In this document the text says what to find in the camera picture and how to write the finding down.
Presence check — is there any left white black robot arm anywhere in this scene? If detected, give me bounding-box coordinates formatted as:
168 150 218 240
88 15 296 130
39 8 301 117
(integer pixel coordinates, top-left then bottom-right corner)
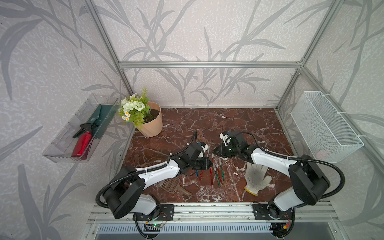
96 142 213 219

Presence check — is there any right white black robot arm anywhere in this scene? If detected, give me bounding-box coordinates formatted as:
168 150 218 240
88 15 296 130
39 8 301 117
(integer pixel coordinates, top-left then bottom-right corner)
214 131 346 213

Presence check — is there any green carving knife left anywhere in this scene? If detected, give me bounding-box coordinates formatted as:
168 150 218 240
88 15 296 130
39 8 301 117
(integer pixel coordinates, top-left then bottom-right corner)
213 164 221 188

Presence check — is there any green carving knife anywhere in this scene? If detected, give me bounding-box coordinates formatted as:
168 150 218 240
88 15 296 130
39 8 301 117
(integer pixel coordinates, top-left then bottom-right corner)
219 157 225 183
213 164 221 188

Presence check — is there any green carving knife right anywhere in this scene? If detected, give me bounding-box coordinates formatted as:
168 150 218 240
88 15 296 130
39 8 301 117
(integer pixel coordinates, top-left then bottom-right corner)
219 157 225 183

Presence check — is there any brown plastic scoop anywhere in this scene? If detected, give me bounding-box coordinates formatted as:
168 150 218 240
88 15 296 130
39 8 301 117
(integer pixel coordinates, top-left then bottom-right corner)
160 178 193 198

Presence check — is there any white work glove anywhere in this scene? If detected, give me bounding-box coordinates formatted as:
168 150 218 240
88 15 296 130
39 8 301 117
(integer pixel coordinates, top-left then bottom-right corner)
245 163 273 196

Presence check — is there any terracotta flower pot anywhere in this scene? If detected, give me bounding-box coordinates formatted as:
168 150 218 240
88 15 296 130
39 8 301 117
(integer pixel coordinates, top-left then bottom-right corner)
139 101 163 138

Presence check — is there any artificial white flower plant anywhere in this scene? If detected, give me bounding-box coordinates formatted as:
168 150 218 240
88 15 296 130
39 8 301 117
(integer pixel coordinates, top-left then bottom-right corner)
118 88 150 130

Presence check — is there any small circuit board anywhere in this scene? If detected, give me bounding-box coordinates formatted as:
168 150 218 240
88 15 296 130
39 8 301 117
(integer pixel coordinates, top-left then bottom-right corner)
144 222 167 232

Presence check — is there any green garden trowel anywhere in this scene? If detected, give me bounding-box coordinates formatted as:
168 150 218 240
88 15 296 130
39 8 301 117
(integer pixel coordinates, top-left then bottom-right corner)
88 105 119 139

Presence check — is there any red spray bottle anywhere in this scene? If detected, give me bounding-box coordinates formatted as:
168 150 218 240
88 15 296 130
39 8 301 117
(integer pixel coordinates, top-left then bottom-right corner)
71 124 97 160

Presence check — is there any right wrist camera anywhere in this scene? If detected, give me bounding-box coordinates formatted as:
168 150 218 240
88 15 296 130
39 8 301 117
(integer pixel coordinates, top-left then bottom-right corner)
220 132 231 146

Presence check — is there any white wire mesh basket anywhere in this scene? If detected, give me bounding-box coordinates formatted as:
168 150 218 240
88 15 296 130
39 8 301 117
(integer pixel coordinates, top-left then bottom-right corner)
291 91 365 163

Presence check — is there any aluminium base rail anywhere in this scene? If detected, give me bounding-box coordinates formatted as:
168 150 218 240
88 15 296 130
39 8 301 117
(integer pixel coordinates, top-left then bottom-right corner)
87 202 340 224

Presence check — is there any clear plastic wall tray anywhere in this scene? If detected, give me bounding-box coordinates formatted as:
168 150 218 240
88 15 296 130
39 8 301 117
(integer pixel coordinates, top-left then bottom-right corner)
43 94 119 163

